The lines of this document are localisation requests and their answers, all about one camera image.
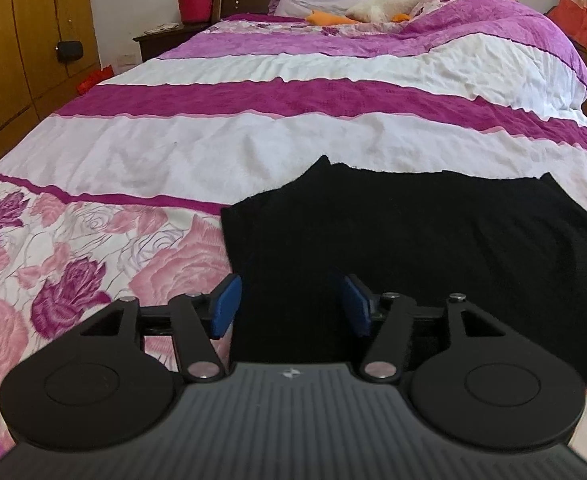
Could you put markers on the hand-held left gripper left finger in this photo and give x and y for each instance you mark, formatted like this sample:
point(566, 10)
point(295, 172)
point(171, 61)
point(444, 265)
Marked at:
point(226, 307)

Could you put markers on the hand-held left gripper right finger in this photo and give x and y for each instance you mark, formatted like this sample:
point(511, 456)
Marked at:
point(356, 305)

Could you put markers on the black button cardigan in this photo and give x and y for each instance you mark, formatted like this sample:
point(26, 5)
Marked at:
point(423, 240)

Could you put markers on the purple floral striped bedspread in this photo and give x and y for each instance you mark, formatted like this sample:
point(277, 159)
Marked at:
point(173, 125)

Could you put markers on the dark wooden nightstand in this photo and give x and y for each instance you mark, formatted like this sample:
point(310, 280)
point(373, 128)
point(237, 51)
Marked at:
point(166, 42)

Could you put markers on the white lace doily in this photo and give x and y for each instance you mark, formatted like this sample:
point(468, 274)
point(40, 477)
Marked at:
point(162, 28)

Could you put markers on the folded purple and white quilt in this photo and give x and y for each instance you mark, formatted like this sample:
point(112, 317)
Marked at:
point(503, 45)

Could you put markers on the small black hanging bag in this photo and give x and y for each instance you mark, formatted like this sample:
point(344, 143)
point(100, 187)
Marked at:
point(69, 51)

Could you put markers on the red bucket green rim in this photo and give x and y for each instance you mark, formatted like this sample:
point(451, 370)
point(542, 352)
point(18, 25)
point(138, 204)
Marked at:
point(194, 6)

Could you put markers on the white plush toy orange feet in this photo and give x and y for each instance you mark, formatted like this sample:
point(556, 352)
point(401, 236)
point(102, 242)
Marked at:
point(388, 2)

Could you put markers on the wooden wardrobe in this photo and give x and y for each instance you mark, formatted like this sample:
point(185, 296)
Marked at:
point(13, 40)

